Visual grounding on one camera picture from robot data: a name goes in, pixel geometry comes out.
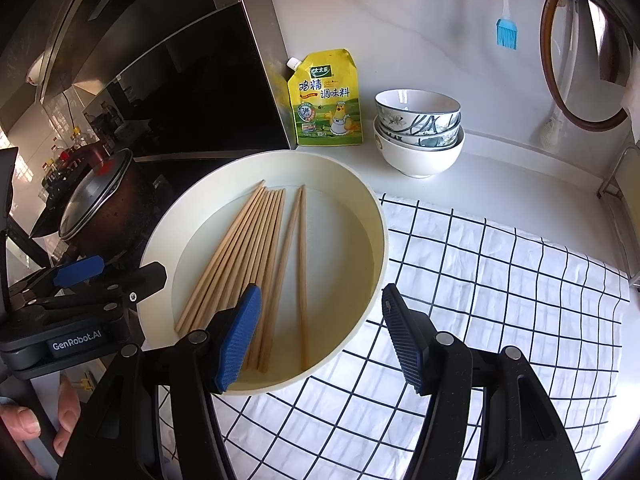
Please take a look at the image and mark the row of condiment bottles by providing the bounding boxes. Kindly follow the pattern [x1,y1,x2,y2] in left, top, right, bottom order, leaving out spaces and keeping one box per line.
[42,127,91,193]

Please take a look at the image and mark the yellow seasoning pouch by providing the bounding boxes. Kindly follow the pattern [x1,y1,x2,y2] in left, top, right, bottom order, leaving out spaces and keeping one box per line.
[286,49,363,147]

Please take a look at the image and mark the plain white bowl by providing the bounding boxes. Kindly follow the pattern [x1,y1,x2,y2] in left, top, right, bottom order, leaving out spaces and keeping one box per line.
[373,127,466,178]

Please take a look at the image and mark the black range hood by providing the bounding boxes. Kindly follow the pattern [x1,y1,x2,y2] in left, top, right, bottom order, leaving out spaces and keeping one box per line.
[30,0,296,161]

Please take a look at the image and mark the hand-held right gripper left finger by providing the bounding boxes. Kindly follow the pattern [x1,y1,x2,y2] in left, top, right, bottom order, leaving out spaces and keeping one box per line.
[54,284,263,480]

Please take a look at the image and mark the white checked cloth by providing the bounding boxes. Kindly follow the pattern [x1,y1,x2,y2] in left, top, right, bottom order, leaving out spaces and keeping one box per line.
[157,192,631,480]

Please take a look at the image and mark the blue patterned bowl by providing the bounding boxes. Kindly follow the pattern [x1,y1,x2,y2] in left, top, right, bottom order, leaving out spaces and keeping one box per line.
[375,88,462,133]
[375,117,462,147]

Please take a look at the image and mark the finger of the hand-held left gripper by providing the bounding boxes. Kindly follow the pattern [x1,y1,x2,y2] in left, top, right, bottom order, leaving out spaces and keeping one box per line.
[30,261,168,322]
[7,255,106,306]

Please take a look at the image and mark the person's left hand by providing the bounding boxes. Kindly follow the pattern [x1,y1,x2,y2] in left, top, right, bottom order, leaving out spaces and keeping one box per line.
[0,391,82,478]

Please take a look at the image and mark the group of wooden chopsticks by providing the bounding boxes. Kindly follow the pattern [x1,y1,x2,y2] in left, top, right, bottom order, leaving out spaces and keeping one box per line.
[174,180,310,373]

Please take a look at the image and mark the white round tray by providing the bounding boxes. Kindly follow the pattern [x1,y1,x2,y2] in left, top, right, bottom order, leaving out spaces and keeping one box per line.
[139,150,388,398]

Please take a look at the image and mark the pot with glass lid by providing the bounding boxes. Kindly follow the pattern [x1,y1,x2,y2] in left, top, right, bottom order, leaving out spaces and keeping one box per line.
[30,160,176,273]

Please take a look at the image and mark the glass pot lid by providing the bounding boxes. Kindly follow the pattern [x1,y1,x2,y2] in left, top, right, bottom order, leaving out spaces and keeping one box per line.
[57,149,136,241]

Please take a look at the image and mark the blue silicone brush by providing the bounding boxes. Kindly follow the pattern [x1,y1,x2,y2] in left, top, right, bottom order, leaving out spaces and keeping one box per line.
[495,0,519,51]

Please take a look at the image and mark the dark brown pot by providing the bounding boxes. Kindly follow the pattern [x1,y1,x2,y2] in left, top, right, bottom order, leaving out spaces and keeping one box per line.
[57,147,151,261]

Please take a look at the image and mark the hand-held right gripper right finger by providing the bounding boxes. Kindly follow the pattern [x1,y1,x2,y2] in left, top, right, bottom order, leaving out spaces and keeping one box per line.
[381,282,583,480]

